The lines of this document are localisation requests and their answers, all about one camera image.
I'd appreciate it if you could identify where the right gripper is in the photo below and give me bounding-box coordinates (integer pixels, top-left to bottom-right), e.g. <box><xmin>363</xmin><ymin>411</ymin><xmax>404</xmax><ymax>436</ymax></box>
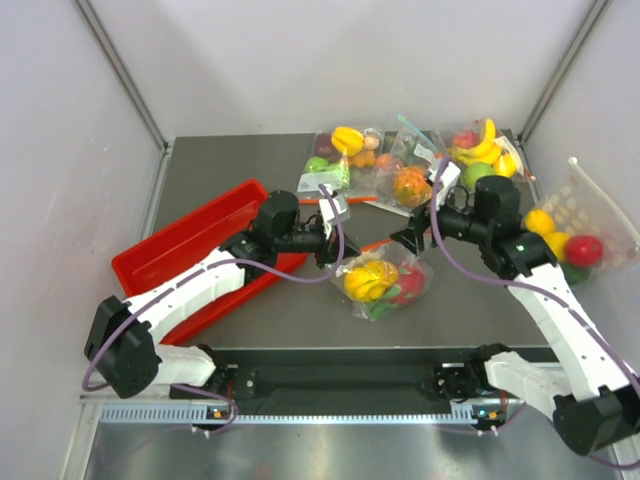
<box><xmin>390</xmin><ymin>184</ymin><xmax>491</xmax><ymax>256</ymax></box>

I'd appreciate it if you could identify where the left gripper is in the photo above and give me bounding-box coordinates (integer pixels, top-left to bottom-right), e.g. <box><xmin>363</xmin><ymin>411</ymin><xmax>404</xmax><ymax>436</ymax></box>
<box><xmin>274</xmin><ymin>221</ymin><xmax>360</xmax><ymax>269</ymax></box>

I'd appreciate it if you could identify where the zip bag with bananas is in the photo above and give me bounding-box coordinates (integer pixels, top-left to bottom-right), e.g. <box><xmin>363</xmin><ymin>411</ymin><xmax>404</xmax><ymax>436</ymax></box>
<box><xmin>332</xmin><ymin>240</ymin><xmax>434</xmax><ymax>322</ymax></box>

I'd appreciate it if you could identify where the yellow fake banana bunch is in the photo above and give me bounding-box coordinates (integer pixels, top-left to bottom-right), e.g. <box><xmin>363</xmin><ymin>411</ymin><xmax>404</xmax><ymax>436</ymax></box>
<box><xmin>343</xmin><ymin>260</ymin><xmax>399</xmax><ymax>303</ymax></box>

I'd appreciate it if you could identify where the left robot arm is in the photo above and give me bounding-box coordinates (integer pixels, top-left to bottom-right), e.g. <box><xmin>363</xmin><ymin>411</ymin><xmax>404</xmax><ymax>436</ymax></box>
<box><xmin>84</xmin><ymin>184</ymin><xmax>360</xmax><ymax>399</ymax></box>

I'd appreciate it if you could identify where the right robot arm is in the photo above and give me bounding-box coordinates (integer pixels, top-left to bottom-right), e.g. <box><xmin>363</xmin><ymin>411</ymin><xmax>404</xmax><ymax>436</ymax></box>
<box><xmin>390</xmin><ymin>176</ymin><xmax>639</xmax><ymax>456</ymax></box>

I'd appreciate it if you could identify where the zip bag with orange fruit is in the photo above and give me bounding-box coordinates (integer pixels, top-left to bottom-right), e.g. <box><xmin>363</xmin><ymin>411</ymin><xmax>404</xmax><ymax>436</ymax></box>
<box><xmin>371</xmin><ymin>115</ymin><xmax>446</xmax><ymax>216</ymax></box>

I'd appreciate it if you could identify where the zip bag with banana apple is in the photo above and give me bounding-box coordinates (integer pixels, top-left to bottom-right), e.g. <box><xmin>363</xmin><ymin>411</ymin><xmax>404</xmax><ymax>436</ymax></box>
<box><xmin>440</xmin><ymin>117</ymin><xmax>536</xmax><ymax>192</ymax></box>

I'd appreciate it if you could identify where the red fake dragon fruit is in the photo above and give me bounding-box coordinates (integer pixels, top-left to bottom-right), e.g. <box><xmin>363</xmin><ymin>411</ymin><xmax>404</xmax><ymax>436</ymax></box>
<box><xmin>390</xmin><ymin>263</ymin><xmax>428</xmax><ymax>306</ymax></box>

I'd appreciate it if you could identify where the zip bag with green fruit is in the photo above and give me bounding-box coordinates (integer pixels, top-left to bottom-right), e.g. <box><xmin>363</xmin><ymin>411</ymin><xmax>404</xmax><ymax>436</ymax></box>
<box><xmin>295</xmin><ymin>125</ymin><xmax>384</xmax><ymax>205</ymax></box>

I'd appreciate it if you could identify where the zip bag with lemons tomato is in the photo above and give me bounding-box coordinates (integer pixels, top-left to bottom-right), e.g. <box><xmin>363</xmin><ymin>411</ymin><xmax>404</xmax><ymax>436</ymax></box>
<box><xmin>523</xmin><ymin>157</ymin><xmax>639</xmax><ymax>287</ymax></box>

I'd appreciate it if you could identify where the red plastic tray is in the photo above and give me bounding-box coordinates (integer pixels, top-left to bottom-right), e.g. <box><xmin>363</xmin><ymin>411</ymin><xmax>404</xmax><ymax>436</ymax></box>
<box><xmin>111</xmin><ymin>179</ymin><xmax>279</xmax><ymax>345</ymax></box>

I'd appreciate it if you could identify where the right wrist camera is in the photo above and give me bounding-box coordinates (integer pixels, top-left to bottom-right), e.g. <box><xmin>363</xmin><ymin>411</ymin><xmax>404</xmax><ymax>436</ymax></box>
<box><xmin>427</xmin><ymin>156</ymin><xmax>461</xmax><ymax>209</ymax></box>

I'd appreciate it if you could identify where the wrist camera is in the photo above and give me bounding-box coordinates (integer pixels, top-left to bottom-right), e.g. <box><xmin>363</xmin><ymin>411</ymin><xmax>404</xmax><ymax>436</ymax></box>
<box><xmin>319</xmin><ymin>183</ymin><xmax>351</xmax><ymax>225</ymax></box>
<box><xmin>427</xmin><ymin>156</ymin><xmax>461</xmax><ymax>209</ymax></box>

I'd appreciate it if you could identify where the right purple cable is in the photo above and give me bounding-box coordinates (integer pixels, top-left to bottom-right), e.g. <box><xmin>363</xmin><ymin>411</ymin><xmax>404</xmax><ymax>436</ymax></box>
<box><xmin>429</xmin><ymin>155</ymin><xmax>640</xmax><ymax>469</ymax></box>

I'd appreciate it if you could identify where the purple cable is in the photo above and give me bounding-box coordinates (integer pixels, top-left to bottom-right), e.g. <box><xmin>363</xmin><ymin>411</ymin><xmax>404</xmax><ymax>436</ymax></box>
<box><xmin>429</xmin><ymin>155</ymin><xmax>640</xmax><ymax>469</ymax></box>
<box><xmin>82</xmin><ymin>183</ymin><xmax>346</xmax><ymax>392</ymax></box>

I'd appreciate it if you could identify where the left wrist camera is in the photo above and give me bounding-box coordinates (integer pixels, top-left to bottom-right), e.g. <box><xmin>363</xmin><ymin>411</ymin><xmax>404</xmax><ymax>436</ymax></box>
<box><xmin>319</xmin><ymin>183</ymin><xmax>351</xmax><ymax>225</ymax></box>

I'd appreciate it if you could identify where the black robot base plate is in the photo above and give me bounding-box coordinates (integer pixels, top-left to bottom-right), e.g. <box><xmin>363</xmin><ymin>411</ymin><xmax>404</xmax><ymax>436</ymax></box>
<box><xmin>169</xmin><ymin>347</ymin><xmax>496</xmax><ymax>402</ymax></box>

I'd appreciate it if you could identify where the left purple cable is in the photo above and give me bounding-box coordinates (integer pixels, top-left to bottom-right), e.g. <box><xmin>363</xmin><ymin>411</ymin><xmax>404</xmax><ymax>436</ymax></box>
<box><xmin>82</xmin><ymin>183</ymin><xmax>346</xmax><ymax>392</ymax></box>

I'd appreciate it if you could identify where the perforated cable duct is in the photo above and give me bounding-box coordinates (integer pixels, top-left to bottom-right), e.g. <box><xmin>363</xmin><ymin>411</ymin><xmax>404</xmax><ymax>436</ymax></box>
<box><xmin>98</xmin><ymin>399</ymin><xmax>507</xmax><ymax>426</ymax></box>

